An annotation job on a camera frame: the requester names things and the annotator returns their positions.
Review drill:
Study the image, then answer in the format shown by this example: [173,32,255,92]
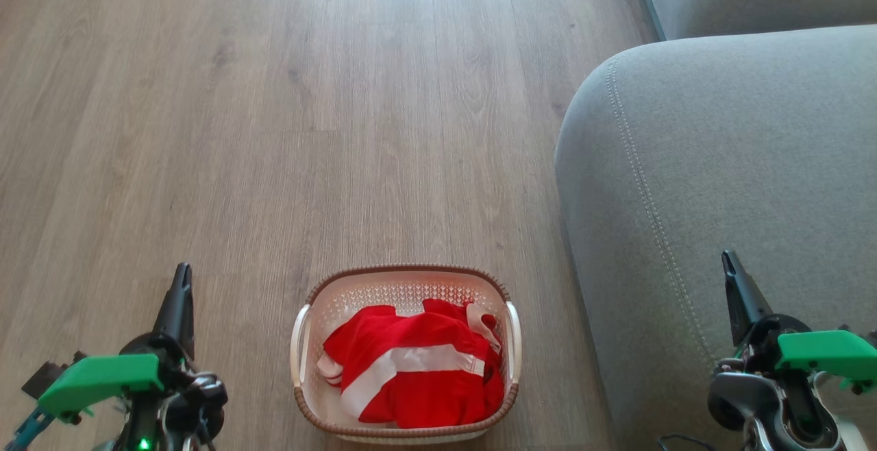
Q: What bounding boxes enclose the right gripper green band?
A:
[721,250,877,395]

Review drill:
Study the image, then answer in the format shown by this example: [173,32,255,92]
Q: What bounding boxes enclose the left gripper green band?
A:
[38,263,195,419]

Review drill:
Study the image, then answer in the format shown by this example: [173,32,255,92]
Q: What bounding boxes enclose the red and white garment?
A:
[317,298,506,429]

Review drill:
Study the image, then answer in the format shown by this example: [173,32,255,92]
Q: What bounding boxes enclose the grey fabric sofa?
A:
[554,0,877,451]

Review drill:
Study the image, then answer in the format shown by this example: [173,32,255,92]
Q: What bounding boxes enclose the white laundry basket brown rim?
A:
[290,264,523,445]

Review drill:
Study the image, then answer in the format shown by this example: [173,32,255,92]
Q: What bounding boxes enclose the teal cable connector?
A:
[3,406,55,451]

